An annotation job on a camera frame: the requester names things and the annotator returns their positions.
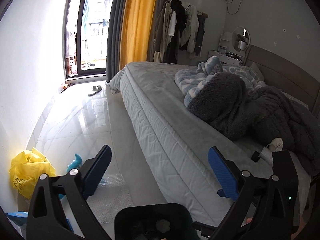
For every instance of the yellow plastic bag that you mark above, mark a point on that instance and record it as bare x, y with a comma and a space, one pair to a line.
27, 170

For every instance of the white shelf organizer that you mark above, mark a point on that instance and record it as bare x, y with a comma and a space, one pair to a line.
225, 40

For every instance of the dark plastic bin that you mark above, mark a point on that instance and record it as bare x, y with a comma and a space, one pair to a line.
130, 215

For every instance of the round white mirror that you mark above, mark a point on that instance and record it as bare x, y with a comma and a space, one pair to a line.
236, 36

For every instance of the light pillow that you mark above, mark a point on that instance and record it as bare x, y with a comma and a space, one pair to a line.
297, 101

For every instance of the person's right hand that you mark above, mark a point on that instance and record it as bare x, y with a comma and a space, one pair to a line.
303, 230

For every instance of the beige coat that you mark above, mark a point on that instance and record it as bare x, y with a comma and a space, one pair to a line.
161, 30

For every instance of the white dresser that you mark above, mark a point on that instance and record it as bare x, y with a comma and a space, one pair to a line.
217, 55

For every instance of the brown padded headboard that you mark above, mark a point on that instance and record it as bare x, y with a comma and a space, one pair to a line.
287, 67

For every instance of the blue dinosaur toy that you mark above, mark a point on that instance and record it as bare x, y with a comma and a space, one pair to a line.
75, 163

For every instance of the dark grey pants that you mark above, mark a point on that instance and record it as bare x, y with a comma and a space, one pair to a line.
200, 35

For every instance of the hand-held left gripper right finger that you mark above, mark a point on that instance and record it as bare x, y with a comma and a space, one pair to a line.
223, 175

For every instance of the black garment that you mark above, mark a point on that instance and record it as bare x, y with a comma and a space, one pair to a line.
178, 12

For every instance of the small brown object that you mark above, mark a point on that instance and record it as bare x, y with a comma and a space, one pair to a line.
65, 87

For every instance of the blue patterned blanket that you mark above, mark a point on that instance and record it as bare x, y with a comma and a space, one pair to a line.
190, 82

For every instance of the black plastic hook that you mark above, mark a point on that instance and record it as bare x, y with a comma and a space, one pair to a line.
256, 156

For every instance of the blue plastic bag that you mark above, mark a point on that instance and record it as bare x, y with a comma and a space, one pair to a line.
17, 217

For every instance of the brown pillow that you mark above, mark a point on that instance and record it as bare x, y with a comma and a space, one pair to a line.
257, 71

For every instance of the cream ball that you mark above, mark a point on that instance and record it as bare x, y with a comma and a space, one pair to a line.
275, 143

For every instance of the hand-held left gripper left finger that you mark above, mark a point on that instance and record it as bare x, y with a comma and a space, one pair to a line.
97, 170

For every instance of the dark grey fleece blanket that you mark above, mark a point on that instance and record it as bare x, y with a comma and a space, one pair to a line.
237, 105

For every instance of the white shirt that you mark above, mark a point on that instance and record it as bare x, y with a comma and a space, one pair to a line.
172, 22

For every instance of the grey slipper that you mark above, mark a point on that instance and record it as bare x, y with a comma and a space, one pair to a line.
95, 90

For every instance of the yellow curtain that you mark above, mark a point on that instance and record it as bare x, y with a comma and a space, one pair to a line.
136, 17

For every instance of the black framed glass door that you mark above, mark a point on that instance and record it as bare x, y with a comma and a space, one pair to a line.
80, 30

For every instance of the white jacket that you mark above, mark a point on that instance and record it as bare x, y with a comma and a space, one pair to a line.
191, 25

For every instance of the grey bed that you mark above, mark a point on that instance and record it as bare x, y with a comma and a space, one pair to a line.
162, 105

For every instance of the bubble wrap sheet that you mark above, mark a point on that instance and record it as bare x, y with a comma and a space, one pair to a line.
112, 197

